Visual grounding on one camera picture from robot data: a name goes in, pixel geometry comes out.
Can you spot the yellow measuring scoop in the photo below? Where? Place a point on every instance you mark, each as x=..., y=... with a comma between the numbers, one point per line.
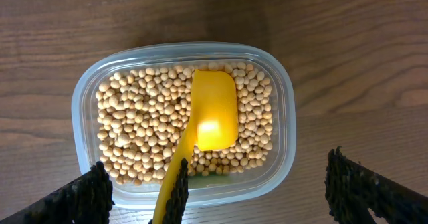
x=213, y=125

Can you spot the clear plastic container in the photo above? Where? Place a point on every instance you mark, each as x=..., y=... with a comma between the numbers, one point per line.
x=213, y=189

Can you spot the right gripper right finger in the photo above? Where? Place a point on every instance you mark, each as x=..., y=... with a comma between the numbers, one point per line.
x=353, y=192

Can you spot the soybeans in container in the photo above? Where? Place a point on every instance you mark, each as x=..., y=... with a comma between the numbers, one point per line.
x=142, y=114

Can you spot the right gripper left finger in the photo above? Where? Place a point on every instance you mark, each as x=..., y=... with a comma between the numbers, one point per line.
x=85, y=200

